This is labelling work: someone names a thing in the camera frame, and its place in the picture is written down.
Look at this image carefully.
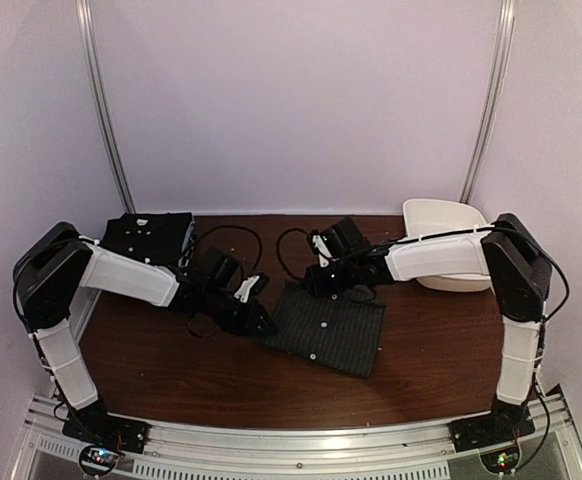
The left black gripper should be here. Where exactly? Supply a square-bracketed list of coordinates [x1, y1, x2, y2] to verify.
[201, 285, 278, 336]

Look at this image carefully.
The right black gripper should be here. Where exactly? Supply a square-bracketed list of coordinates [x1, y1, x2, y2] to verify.
[303, 257, 360, 297]

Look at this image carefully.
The black pinstriped long sleeve shirt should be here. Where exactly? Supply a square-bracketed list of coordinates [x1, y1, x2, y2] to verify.
[259, 282, 386, 378]

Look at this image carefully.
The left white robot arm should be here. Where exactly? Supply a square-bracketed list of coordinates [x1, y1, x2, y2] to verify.
[12, 222, 278, 444]

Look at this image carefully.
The stack of folded shirts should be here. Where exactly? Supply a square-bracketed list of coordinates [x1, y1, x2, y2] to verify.
[100, 212, 195, 267]

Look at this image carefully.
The white plastic tub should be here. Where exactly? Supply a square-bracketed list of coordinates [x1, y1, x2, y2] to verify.
[399, 198, 492, 293]

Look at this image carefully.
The left circuit board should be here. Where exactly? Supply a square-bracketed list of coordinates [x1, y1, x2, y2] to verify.
[78, 445, 120, 477]

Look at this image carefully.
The circuit board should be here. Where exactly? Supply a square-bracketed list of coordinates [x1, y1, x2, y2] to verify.
[480, 446, 521, 475]
[78, 445, 120, 477]

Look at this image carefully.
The right circuit board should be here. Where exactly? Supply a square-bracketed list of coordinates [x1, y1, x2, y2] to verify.
[480, 446, 521, 475]

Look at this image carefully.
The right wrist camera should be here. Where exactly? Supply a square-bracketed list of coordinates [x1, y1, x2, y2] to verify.
[309, 231, 334, 268]

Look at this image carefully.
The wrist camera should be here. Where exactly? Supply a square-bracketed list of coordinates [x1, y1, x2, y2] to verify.
[309, 231, 334, 268]
[233, 273, 270, 303]

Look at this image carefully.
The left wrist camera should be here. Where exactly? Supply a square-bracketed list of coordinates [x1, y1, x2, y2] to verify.
[233, 273, 270, 303]

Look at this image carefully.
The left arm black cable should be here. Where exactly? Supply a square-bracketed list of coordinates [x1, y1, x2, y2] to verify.
[185, 225, 265, 339]

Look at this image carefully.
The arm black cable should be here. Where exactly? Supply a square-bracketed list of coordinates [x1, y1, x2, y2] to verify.
[185, 225, 265, 339]
[276, 227, 571, 321]

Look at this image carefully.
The aluminium front rail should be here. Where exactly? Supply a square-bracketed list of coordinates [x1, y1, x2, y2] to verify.
[20, 384, 580, 480]

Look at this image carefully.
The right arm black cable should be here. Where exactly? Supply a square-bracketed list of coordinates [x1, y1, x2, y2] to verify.
[276, 227, 571, 321]

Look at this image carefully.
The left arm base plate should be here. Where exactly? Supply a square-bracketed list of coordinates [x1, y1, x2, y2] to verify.
[62, 409, 149, 454]

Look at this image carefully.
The right aluminium post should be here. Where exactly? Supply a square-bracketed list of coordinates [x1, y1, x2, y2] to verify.
[460, 0, 516, 204]

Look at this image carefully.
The aluminium post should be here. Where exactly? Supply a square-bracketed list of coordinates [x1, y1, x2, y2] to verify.
[76, 0, 136, 213]
[460, 0, 516, 204]

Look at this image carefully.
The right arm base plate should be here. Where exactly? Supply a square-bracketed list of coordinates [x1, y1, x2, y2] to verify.
[449, 413, 536, 452]

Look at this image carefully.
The left aluminium post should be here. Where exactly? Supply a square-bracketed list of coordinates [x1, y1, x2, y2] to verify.
[76, 0, 136, 213]

